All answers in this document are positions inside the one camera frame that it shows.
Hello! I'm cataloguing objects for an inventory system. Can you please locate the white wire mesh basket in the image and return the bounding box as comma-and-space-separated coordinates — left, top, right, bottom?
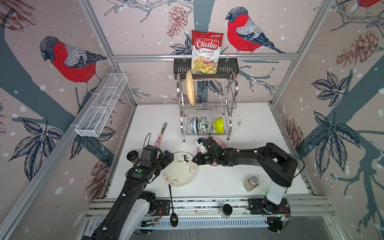
75, 73, 128, 138

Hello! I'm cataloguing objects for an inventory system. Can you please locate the pink spotted handle knife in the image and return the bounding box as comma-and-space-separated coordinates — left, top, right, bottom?
155, 122, 168, 148

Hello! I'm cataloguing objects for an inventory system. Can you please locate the blue floral white bowl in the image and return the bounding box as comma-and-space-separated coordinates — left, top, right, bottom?
189, 117, 199, 135

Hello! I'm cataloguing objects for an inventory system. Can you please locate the lime green bowl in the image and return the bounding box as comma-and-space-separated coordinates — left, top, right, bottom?
213, 117, 225, 134

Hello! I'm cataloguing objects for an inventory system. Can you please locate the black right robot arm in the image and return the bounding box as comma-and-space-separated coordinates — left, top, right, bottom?
193, 137, 298, 206

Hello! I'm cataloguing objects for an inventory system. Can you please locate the black lid spice jar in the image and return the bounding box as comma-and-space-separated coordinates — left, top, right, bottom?
127, 150, 139, 164

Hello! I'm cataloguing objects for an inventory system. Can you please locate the black lid jar on rail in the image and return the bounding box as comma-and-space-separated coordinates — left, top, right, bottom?
220, 204, 233, 219

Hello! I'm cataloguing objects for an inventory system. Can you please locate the black wall shelf basket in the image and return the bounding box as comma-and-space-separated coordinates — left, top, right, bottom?
174, 58, 239, 80

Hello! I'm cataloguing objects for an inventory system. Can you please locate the black spoon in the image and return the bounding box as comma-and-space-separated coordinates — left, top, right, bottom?
168, 185, 179, 228

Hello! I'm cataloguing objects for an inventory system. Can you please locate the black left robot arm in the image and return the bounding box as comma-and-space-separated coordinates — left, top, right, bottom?
82, 145, 174, 240

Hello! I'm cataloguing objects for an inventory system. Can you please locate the yellow cream plate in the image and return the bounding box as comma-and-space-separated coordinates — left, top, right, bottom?
186, 70, 195, 106

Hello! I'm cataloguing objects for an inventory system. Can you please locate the pink bear plate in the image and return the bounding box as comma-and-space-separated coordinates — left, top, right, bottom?
211, 137, 227, 167

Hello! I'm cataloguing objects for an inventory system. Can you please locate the silver lid spice jar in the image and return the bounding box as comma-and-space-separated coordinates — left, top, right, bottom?
243, 176, 260, 192

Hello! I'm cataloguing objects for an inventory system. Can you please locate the green leaf pattern bowl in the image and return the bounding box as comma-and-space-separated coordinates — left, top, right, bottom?
198, 117, 214, 135

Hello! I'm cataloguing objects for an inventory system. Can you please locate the chrome two-tier dish rack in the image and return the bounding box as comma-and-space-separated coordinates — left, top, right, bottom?
176, 73, 239, 141

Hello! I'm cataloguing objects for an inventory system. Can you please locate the white floral ceramic plate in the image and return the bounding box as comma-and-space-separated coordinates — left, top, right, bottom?
163, 152, 197, 187

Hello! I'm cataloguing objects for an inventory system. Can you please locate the red cassava chips bag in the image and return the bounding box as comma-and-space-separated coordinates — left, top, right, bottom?
192, 31, 224, 63

